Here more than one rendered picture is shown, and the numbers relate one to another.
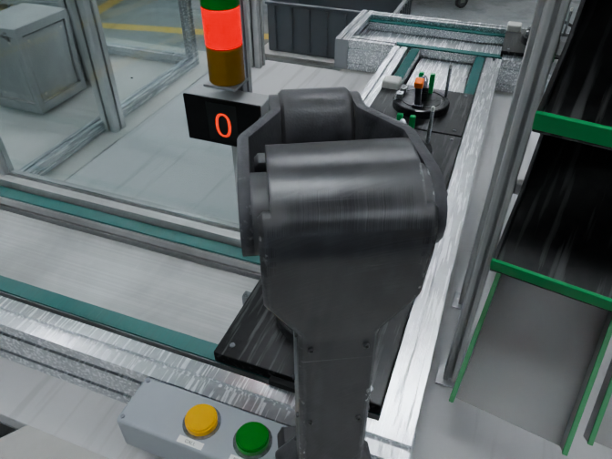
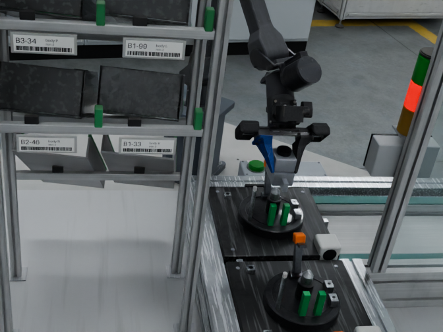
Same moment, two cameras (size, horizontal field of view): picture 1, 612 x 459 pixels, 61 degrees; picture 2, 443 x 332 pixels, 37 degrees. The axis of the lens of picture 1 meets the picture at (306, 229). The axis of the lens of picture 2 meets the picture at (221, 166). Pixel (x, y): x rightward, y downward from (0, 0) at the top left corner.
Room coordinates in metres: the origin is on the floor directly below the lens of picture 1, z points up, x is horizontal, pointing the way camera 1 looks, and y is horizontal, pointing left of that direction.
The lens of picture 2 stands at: (1.41, -0.77, 1.81)
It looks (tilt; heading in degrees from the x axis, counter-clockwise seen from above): 32 degrees down; 146
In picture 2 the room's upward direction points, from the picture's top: 8 degrees clockwise
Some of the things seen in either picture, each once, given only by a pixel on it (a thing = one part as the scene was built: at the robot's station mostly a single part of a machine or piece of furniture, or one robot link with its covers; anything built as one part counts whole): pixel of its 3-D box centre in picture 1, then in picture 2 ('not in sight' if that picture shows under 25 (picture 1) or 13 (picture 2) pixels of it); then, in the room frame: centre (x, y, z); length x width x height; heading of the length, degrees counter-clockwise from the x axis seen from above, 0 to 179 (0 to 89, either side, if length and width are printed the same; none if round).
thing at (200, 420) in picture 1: (201, 421); not in sight; (0.36, 0.13, 0.96); 0.04 x 0.04 x 0.02
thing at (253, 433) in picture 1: (252, 440); (256, 166); (0.33, 0.06, 0.96); 0.04 x 0.04 x 0.02
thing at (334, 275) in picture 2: not in sight; (304, 287); (0.77, -0.12, 1.01); 0.24 x 0.24 x 0.13; 69
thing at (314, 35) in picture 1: (340, 20); not in sight; (2.67, -0.17, 0.73); 0.62 x 0.42 x 0.23; 69
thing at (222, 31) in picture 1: (221, 25); (421, 95); (0.71, 0.11, 1.33); 0.05 x 0.05 x 0.05
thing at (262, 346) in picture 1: (322, 318); (269, 222); (0.53, -0.03, 0.96); 0.24 x 0.24 x 0.02; 69
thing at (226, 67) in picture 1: (225, 62); (413, 119); (0.71, 0.11, 1.28); 0.05 x 0.05 x 0.05
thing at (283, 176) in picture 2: not in sight; (282, 166); (0.54, -0.03, 1.11); 0.08 x 0.04 x 0.07; 160
